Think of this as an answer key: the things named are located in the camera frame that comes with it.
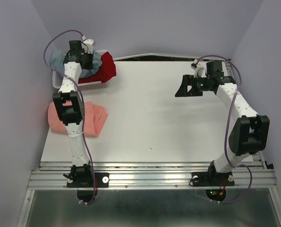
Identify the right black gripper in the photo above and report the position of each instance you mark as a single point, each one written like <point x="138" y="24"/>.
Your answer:
<point x="188" y="80"/>

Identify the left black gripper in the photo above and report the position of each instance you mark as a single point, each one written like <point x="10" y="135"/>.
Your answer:
<point x="89" y="65"/>

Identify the light blue denim skirt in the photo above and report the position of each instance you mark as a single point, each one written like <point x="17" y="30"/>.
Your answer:
<point x="57" y="59"/>

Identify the pink pleated skirt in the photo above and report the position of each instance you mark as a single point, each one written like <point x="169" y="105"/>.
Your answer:
<point x="95" y="118"/>

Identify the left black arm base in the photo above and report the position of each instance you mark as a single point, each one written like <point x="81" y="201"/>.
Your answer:
<point x="101" y="181"/>

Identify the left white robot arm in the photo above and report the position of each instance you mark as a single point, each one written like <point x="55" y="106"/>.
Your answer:
<point x="71" y="111"/>

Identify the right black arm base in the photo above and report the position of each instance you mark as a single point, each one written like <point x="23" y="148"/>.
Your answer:
<point x="203" y="179"/>

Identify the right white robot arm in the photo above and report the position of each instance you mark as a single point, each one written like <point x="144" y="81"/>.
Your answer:
<point x="248" y="134"/>

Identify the red skirt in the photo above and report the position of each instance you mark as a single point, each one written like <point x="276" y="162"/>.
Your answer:
<point x="106" y="72"/>

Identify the white plastic basket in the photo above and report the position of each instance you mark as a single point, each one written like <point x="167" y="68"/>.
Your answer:
<point x="93" y="85"/>

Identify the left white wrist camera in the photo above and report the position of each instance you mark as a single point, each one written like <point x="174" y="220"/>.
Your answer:
<point x="87" y="45"/>

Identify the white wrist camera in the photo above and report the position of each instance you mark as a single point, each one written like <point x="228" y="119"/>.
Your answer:
<point x="87" y="45"/>
<point x="199" y="70"/>

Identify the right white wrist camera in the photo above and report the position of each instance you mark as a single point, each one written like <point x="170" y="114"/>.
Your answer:
<point x="199" y="70"/>

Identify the aluminium mounting rail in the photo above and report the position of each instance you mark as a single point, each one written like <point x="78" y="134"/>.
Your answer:
<point x="148" y="175"/>

